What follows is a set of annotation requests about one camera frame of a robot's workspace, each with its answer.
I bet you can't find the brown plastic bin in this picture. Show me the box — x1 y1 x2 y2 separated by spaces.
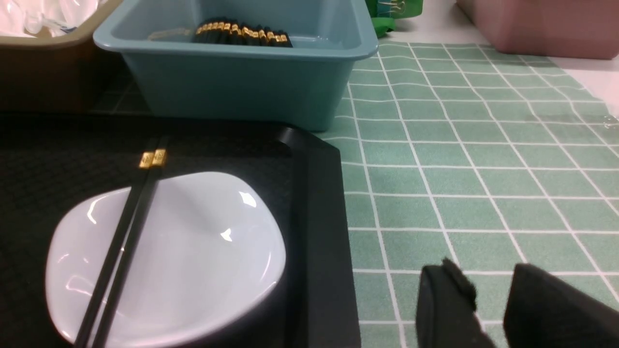
0 0 124 113

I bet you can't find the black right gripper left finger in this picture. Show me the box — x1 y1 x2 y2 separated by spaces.
416 258 495 348

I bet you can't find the pile of black chopsticks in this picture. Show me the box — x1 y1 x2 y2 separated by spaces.
192 17 293 48

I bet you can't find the black serving tray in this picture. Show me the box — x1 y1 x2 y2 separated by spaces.
1 113 361 348

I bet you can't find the white square side dish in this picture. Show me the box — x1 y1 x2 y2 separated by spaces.
44 172 287 348

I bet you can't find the blue plastic bin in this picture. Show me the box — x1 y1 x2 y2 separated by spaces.
93 0 378 131

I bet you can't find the green backdrop cloth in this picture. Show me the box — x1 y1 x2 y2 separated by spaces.
366 0 424 38

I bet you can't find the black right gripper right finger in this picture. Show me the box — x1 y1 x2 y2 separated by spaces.
502 263 619 348

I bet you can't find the pile of white spoons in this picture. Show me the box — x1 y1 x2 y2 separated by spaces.
0 0 107 38

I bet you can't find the pink plastic bin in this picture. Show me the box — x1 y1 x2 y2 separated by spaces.
456 0 619 60

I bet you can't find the black chopstick gold band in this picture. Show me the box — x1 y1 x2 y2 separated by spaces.
74 137 159 348
89 136 169 348

